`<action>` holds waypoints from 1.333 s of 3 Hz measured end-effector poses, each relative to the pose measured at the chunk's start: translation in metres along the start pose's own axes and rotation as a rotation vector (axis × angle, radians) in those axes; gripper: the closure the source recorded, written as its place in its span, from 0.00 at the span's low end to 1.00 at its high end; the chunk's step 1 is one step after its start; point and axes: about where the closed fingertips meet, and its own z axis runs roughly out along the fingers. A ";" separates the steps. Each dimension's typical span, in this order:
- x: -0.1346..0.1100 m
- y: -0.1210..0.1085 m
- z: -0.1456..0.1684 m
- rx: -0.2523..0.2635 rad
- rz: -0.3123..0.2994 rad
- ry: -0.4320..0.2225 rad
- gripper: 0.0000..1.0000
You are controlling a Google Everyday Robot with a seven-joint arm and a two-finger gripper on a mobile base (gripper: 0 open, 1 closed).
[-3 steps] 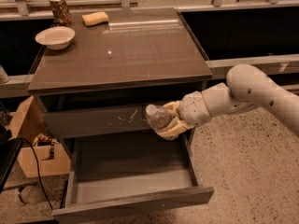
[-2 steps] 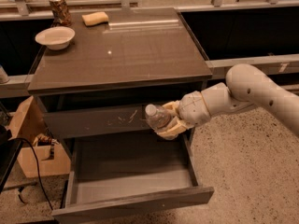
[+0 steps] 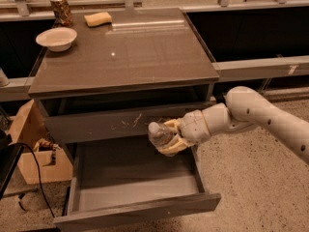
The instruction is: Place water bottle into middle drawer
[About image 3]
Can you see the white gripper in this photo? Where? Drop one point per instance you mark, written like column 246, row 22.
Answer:
column 191, row 127

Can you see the clear plastic water bottle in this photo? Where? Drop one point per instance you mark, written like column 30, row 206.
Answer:
column 159, row 134

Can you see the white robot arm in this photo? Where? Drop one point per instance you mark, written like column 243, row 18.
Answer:
column 244, row 109

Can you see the grey top drawer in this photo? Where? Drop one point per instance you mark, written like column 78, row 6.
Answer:
column 114, row 123

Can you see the open grey middle drawer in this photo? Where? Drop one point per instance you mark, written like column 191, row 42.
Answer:
column 126, row 180

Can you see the grey drawer cabinet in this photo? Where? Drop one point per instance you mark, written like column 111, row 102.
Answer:
column 143, row 58

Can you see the yellow sponge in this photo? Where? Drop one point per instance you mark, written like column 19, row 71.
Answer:
column 93, row 20

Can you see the metal window railing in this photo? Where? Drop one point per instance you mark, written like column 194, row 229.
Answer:
column 225, row 4

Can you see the cardboard box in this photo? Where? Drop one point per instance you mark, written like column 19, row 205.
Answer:
column 50, row 163

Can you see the white ceramic bowl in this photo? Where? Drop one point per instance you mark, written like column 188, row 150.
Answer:
column 57, row 39

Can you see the patterned drink can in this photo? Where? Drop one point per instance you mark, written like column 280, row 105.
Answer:
column 61, row 9

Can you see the black table edge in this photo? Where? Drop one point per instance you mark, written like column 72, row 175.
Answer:
column 9, row 157

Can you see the white object at left edge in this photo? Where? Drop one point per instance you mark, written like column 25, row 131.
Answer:
column 4, row 81

